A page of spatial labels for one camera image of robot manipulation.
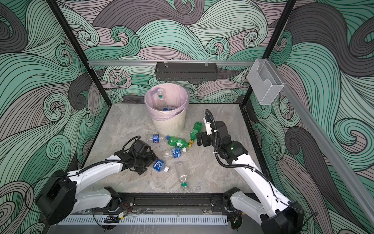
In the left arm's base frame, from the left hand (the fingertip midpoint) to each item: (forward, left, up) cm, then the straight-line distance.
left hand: (155, 161), depth 84 cm
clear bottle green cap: (-1, -15, -3) cm, 16 cm away
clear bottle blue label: (+5, -12, +2) cm, 13 cm away
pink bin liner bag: (+40, -12, +14) cm, 44 cm away
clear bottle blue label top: (+15, +1, +1) cm, 15 cm away
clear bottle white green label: (+36, -1, +15) cm, 39 cm away
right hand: (+9, -28, +18) cm, 34 cm away
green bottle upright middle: (+24, -26, +1) cm, 35 cm away
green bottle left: (+13, -12, 0) cm, 18 cm away
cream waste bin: (+19, -10, +9) cm, 24 cm away
